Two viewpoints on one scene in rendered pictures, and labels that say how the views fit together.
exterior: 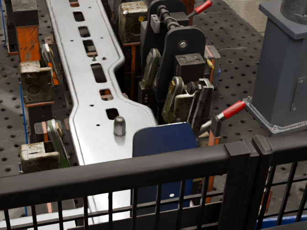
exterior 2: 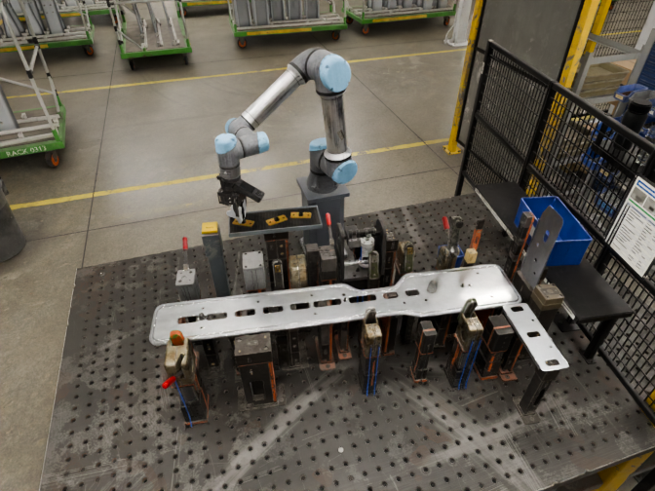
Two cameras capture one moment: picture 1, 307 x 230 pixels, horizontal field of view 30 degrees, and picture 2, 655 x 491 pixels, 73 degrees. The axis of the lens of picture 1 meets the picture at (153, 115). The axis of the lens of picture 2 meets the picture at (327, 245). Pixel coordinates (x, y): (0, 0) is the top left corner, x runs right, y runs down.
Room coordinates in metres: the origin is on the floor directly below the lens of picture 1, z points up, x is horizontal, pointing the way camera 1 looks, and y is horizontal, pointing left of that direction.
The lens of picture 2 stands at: (1.33, 1.34, 2.24)
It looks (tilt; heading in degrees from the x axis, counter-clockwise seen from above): 40 degrees down; 278
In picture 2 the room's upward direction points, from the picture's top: straight up
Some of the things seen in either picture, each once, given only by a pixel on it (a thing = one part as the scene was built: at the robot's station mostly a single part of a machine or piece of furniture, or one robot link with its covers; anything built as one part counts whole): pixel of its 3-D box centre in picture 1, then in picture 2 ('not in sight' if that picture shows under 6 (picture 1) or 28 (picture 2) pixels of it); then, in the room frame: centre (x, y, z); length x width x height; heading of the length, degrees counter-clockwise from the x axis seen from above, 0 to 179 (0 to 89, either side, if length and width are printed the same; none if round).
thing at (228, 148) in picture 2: not in sight; (227, 151); (1.89, -0.04, 1.48); 0.09 x 0.08 x 0.11; 41
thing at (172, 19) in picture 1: (168, 86); (359, 271); (1.39, -0.04, 0.94); 0.18 x 0.13 x 0.49; 17
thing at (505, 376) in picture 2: not in sight; (513, 347); (0.78, 0.19, 0.84); 0.11 x 0.06 x 0.29; 107
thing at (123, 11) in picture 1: (131, 57); (299, 296); (1.63, 0.08, 0.89); 0.13 x 0.11 x 0.38; 107
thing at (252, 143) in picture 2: not in sight; (250, 142); (1.82, -0.11, 1.47); 0.11 x 0.11 x 0.08; 41
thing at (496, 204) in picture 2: not in sight; (540, 240); (0.63, -0.28, 1.02); 0.90 x 0.22 x 0.03; 107
